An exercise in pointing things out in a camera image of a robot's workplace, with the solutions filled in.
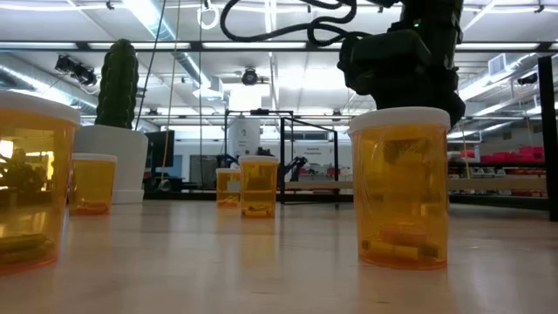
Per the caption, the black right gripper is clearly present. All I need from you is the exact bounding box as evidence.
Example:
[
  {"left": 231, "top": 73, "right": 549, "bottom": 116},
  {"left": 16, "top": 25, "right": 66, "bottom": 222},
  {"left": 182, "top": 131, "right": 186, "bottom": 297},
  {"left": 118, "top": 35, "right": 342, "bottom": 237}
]
[{"left": 337, "top": 28, "right": 466, "bottom": 128}]

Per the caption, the orange medicine bottle white lid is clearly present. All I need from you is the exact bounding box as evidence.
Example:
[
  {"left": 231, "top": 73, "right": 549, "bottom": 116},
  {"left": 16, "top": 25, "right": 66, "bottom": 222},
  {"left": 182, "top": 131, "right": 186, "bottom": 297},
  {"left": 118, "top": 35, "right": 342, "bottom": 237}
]
[
  {"left": 0, "top": 89, "right": 82, "bottom": 275},
  {"left": 238, "top": 154, "right": 280, "bottom": 219},
  {"left": 348, "top": 106, "right": 452, "bottom": 270},
  {"left": 69, "top": 152, "right": 118, "bottom": 216},
  {"left": 215, "top": 167, "right": 242, "bottom": 208}
]

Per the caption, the background rack with red bins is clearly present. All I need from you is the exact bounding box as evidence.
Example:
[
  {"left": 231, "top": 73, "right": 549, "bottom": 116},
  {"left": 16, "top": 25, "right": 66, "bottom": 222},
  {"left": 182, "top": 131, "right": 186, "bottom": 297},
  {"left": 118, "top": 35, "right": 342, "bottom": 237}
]
[{"left": 448, "top": 146, "right": 548, "bottom": 197}]

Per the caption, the white cylindrical tank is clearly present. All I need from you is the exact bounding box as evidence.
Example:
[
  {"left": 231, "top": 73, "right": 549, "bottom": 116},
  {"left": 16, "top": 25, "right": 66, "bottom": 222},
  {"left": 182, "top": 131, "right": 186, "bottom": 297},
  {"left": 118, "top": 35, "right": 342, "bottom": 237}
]
[{"left": 227, "top": 116, "right": 262, "bottom": 169}]

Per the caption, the black monitor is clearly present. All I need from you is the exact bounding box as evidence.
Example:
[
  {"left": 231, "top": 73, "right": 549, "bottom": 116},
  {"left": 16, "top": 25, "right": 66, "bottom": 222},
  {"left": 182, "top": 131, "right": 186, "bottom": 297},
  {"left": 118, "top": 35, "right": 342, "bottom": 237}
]
[{"left": 145, "top": 129, "right": 175, "bottom": 169}]

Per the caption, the green cactus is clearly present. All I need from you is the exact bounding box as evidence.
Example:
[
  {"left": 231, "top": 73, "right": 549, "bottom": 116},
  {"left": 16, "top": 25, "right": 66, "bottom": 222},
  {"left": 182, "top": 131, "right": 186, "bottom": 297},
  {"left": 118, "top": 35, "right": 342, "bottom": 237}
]
[{"left": 94, "top": 38, "right": 140, "bottom": 130}]

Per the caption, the white plant pot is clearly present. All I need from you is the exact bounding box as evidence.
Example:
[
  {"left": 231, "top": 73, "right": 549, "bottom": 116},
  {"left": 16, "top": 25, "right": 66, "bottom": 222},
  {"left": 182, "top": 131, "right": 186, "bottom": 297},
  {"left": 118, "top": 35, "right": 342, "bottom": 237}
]
[{"left": 71, "top": 124, "right": 150, "bottom": 205}]

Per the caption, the black ceiling spotlight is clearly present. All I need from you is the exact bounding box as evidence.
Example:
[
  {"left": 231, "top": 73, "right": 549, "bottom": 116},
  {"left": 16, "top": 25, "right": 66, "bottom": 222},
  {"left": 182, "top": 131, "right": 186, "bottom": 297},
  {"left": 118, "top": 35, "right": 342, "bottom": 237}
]
[{"left": 54, "top": 54, "right": 99, "bottom": 87}]

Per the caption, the black background rig frame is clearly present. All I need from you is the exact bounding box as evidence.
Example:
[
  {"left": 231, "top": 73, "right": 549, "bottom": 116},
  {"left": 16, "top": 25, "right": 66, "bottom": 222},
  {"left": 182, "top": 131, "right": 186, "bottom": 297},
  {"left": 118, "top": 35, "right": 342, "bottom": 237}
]
[{"left": 223, "top": 108, "right": 296, "bottom": 193}]

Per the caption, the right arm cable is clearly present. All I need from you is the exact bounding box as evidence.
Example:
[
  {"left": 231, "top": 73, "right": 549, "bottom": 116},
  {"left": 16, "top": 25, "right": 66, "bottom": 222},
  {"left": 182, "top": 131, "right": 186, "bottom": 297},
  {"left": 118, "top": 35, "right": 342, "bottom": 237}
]
[{"left": 219, "top": 0, "right": 384, "bottom": 48}]

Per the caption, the black table frame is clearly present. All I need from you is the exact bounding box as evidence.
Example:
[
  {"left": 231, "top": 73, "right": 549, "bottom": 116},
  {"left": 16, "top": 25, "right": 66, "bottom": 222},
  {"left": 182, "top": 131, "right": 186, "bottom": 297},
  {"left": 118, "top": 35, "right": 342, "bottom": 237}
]
[{"left": 143, "top": 190, "right": 551, "bottom": 214}]

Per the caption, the wooden tray with black frame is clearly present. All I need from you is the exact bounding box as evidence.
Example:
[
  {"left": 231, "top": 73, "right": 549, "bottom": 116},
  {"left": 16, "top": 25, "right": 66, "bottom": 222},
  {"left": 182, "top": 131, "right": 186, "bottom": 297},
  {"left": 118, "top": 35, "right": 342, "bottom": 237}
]
[{"left": 280, "top": 54, "right": 558, "bottom": 222}]

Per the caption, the white cable ring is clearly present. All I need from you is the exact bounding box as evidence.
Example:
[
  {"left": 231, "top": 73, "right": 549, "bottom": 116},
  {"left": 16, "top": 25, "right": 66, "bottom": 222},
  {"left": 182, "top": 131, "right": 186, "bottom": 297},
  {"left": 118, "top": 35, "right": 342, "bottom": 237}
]
[{"left": 196, "top": 0, "right": 221, "bottom": 31}]

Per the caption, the thin grey hanging cable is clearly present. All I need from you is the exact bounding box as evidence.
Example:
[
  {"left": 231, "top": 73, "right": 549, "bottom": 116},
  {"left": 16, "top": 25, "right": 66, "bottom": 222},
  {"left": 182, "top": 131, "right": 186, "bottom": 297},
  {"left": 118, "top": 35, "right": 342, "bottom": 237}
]
[{"left": 198, "top": 0, "right": 204, "bottom": 184}]

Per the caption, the long black cable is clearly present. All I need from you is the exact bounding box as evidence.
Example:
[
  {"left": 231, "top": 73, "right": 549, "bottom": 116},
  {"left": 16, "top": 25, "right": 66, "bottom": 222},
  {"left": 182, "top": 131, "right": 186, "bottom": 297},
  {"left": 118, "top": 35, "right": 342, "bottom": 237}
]
[{"left": 133, "top": 0, "right": 168, "bottom": 131}]

